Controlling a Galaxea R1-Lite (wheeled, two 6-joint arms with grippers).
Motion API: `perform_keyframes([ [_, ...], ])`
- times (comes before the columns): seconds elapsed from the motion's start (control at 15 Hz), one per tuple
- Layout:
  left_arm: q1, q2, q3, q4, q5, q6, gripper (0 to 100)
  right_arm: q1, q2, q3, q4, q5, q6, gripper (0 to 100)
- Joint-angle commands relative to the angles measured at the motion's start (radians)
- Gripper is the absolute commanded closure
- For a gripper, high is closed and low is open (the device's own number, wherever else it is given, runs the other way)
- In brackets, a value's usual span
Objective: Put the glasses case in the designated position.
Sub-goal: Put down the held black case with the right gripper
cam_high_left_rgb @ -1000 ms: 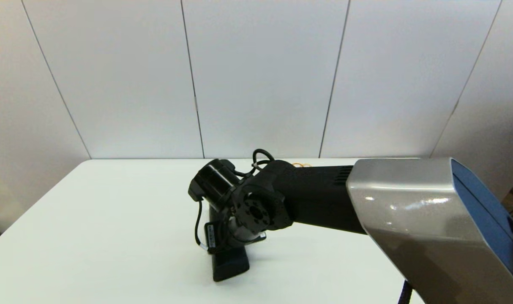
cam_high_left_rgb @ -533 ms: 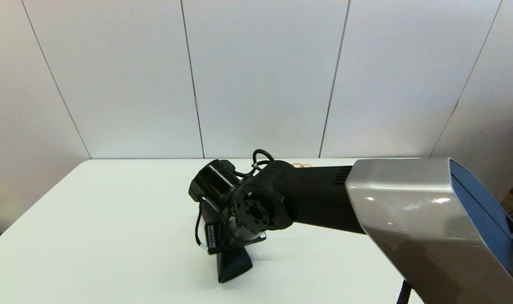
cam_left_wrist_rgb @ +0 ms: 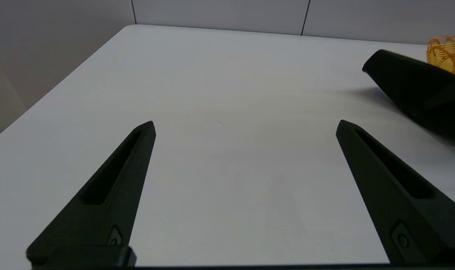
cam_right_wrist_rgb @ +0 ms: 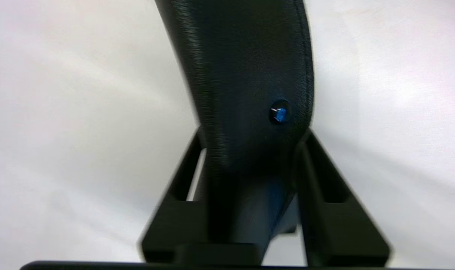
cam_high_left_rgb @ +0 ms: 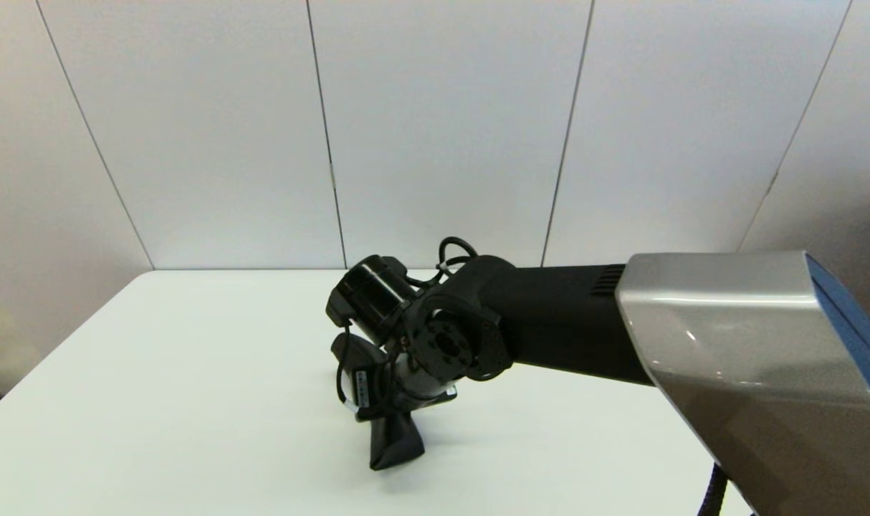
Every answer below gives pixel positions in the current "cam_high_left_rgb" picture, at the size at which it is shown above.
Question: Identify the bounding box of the thin braided black cable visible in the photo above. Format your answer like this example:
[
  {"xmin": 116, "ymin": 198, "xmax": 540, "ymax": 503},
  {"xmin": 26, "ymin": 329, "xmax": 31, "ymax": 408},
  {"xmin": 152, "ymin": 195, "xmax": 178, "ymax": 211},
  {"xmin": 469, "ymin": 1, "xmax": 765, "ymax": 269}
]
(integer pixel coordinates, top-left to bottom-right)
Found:
[{"xmin": 334, "ymin": 325, "xmax": 358, "ymax": 414}]

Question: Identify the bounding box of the black cable with white tag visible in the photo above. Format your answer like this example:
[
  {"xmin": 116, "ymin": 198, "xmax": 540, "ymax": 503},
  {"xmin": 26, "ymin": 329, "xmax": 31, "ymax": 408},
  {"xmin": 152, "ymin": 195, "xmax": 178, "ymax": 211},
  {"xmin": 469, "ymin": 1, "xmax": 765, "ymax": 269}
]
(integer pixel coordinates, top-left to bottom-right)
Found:
[{"xmin": 438, "ymin": 236, "xmax": 479, "ymax": 288}]

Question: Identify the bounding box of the black glasses case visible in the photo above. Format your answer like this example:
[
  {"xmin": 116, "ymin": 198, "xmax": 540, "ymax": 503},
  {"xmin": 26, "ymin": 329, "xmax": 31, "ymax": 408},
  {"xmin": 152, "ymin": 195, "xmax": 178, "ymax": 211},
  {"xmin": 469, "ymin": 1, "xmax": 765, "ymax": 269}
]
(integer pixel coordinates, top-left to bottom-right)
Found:
[{"xmin": 331, "ymin": 333, "xmax": 426, "ymax": 472}]

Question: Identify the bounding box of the black corrugated hose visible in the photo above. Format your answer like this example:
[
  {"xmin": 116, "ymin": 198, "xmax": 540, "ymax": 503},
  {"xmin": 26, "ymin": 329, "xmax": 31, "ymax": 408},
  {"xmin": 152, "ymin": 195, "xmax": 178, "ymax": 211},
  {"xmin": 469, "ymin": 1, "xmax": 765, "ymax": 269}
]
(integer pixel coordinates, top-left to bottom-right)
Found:
[{"xmin": 696, "ymin": 462, "xmax": 730, "ymax": 516}]

